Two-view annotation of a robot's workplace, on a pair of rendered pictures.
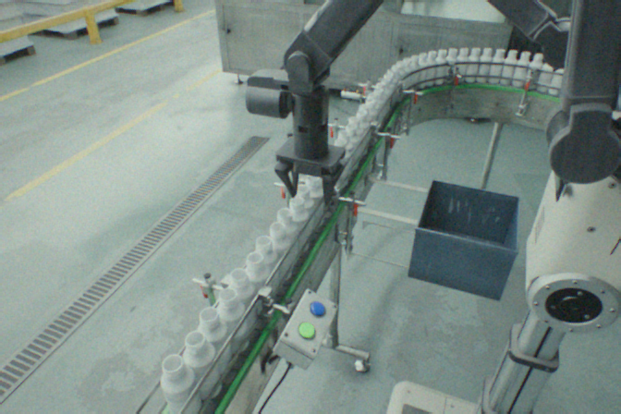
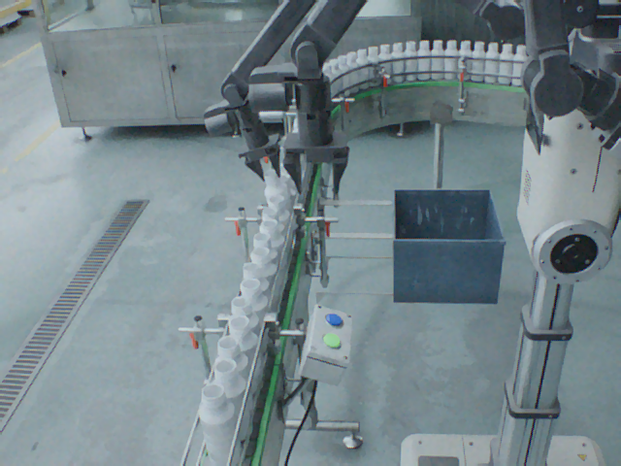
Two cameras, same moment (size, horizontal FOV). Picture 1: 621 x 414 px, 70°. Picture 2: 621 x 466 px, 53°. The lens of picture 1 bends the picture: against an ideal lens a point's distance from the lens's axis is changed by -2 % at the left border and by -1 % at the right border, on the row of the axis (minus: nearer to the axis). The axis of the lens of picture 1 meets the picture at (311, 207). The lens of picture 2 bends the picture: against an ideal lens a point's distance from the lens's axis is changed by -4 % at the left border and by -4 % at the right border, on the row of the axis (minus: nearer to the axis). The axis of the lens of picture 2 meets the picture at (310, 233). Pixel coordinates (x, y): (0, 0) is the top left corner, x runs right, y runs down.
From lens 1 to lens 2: 0.41 m
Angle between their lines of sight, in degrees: 13
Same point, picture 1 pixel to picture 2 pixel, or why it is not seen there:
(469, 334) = (465, 375)
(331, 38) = (335, 26)
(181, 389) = (227, 417)
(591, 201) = (568, 145)
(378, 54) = not seen: hidden behind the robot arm
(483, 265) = (473, 266)
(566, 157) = (545, 95)
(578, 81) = (539, 35)
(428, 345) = (422, 398)
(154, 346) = not seen: outside the picture
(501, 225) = (477, 226)
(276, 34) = (130, 67)
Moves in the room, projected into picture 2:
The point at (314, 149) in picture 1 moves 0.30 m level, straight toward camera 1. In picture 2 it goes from (323, 134) to (393, 223)
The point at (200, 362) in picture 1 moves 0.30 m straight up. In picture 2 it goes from (235, 391) to (210, 241)
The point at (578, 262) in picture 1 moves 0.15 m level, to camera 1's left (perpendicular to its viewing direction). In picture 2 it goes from (569, 208) to (502, 222)
